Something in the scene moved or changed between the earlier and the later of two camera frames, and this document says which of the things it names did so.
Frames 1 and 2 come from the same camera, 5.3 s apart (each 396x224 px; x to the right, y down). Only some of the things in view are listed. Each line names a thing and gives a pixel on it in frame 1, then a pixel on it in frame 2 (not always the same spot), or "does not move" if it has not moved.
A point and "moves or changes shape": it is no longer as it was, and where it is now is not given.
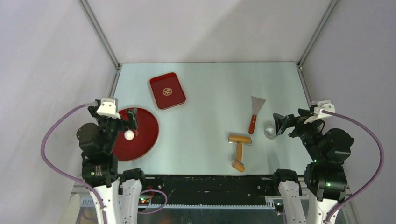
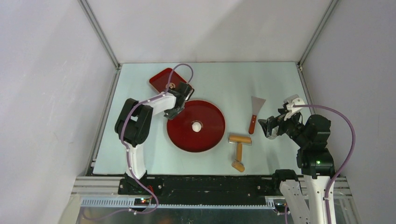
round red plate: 142,143 moves or changes shape
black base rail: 218,189 does not move
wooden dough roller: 237,164 does not move
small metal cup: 270,131 does not move
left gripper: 131,122 to 171,114
